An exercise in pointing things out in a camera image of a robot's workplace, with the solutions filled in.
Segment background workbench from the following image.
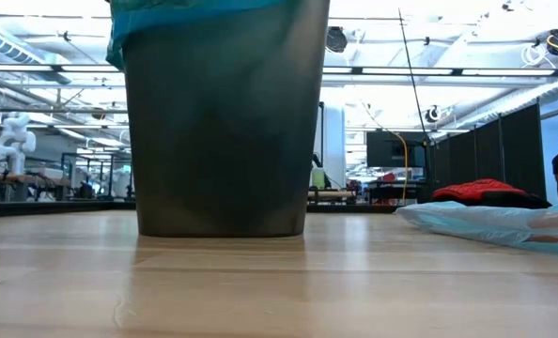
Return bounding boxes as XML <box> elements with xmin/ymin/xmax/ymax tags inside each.
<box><xmin>0</xmin><ymin>172</ymin><xmax>73</xmax><ymax>202</ymax></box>

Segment black partition screen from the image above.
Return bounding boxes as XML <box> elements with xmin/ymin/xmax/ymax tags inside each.
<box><xmin>427</xmin><ymin>102</ymin><xmax>548</xmax><ymax>202</ymax></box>

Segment black monitor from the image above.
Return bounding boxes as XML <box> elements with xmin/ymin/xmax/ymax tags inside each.
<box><xmin>365</xmin><ymin>130</ymin><xmax>428</xmax><ymax>169</ymax></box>

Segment red and black work glove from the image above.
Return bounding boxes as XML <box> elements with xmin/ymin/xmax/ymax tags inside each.
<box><xmin>431</xmin><ymin>177</ymin><xmax>552</xmax><ymax>210</ymax></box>

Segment wooden background table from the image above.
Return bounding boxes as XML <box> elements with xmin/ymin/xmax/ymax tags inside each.
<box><xmin>306</xmin><ymin>189</ymin><xmax>355</xmax><ymax>199</ymax></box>

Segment green bottle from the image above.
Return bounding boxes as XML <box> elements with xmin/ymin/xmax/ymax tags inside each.
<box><xmin>311</xmin><ymin>167</ymin><xmax>327</xmax><ymax>191</ymax></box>

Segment light blue plastic bags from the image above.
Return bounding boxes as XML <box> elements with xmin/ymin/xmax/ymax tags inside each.
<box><xmin>394</xmin><ymin>198</ymin><xmax>558</xmax><ymax>258</ymax></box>

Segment yellow cable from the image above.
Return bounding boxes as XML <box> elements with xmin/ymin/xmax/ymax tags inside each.
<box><xmin>361</xmin><ymin>98</ymin><xmax>410</xmax><ymax>203</ymax></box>

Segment long black hanging cable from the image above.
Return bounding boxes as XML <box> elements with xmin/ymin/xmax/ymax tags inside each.
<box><xmin>397</xmin><ymin>8</ymin><xmax>431</xmax><ymax>142</ymax></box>

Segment black background desk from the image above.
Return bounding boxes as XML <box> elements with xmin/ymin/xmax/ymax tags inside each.
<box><xmin>365</xmin><ymin>180</ymin><xmax>430</xmax><ymax>206</ymax></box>

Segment dark grey trash bin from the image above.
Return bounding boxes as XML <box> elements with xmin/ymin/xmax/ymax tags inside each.
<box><xmin>121</xmin><ymin>0</ymin><xmax>332</xmax><ymax>238</ymax></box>

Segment teal plastic trash bag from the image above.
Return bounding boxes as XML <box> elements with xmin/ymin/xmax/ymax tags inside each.
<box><xmin>104</xmin><ymin>0</ymin><xmax>303</xmax><ymax>71</ymax></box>

